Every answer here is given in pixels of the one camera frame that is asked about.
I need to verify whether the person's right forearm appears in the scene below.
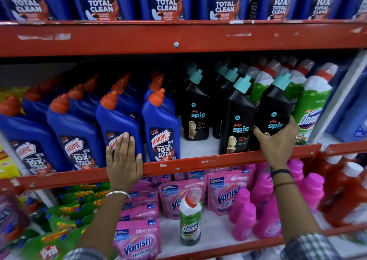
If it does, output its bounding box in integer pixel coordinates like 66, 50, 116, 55
270, 166, 324, 244

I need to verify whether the stack of purple pouches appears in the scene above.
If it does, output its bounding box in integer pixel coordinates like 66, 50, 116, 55
0, 194, 31, 252

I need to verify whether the person's right hand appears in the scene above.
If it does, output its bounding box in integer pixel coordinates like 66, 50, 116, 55
252, 116, 300, 171

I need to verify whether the single green cleaner bottle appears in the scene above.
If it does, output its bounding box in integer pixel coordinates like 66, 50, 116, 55
179, 189, 203, 247

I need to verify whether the stack of pink pouches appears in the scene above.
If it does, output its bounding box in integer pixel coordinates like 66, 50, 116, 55
113, 164, 256, 260

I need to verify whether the person's left forearm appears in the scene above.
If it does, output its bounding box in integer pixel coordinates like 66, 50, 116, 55
76, 190, 131, 259

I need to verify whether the red metal shelf rack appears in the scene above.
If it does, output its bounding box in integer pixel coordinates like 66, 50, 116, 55
0, 20, 367, 260

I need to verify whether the row of green white-topped bottles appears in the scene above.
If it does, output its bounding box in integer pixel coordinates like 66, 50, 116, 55
246, 55, 339, 146

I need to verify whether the plaid right sleeve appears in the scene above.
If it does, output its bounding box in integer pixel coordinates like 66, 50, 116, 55
279, 233, 342, 260

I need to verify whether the group of red white-capped bottles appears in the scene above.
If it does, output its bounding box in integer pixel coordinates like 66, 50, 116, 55
318, 152, 367, 229

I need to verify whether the row of blue orange-capped bottles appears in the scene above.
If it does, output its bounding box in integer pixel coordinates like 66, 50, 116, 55
0, 71, 182, 175

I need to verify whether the group of pink bottles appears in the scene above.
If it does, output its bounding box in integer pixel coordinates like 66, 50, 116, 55
228, 159, 325, 242

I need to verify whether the silver bangle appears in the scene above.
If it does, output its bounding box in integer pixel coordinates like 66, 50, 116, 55
104, 191, 132, 207

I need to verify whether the group of light blue bottles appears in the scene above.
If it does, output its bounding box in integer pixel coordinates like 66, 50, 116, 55
325, 65, 367, 143

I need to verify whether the black cleaner bottle teal cap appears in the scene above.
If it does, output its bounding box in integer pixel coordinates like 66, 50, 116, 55
249, 73, 295, 152

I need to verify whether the person's left hand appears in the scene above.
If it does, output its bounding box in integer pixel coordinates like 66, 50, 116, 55
106, 132, 143, 192

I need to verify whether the row of black teal-capped bottles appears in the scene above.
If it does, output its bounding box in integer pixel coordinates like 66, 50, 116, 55
181, 61, 258, 155

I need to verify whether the black wristband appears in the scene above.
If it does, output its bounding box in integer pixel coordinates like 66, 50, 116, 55
269, 168, 294, 180

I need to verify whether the stack of green pouches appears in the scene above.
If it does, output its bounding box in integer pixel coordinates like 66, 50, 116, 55
17, 181, 116, 260

